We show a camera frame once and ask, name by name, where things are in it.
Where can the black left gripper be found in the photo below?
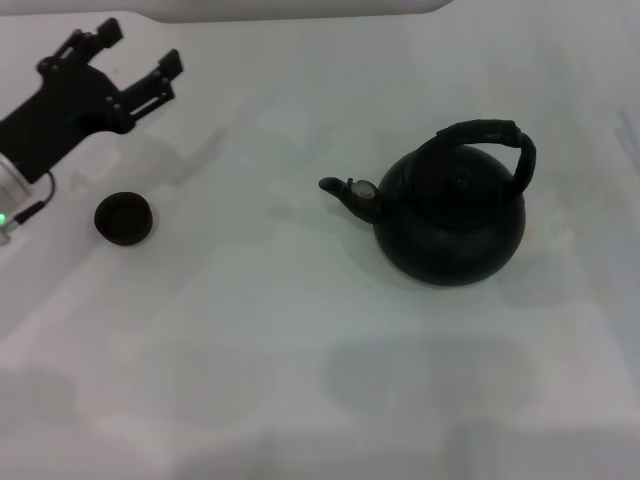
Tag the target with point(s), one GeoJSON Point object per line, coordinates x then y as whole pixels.
{"type": "Point", "coordinates": [65, 115]}

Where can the small dark brown teacup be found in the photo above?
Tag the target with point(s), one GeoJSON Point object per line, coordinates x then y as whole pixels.
{"type": "Point", "coordinates": [123, 220]}

